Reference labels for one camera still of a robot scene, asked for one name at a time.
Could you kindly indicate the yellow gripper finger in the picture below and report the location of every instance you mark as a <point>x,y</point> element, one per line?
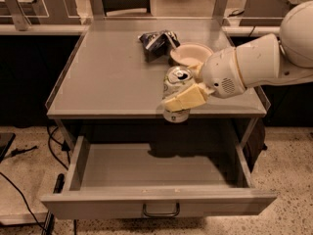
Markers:
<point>196,71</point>
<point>191,97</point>

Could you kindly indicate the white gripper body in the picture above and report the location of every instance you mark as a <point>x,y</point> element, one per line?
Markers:
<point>220,71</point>

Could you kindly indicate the green white 7up can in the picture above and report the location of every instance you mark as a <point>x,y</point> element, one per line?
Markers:
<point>174,79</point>

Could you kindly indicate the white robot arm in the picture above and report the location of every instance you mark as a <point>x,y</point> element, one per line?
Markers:
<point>286,58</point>

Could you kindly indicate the open grey top drawer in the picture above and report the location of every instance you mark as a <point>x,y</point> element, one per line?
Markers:
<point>116,180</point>

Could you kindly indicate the blue crumpled chip bag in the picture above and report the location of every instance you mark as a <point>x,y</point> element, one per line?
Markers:
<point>156,44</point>

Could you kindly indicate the grey cabinet table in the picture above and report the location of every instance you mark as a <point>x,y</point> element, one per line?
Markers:
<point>111,77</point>

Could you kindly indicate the dark flat device on floor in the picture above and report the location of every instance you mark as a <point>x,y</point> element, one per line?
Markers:
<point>6,139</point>

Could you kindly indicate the metal drawer handle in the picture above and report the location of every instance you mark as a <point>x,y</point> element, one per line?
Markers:
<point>160,210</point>

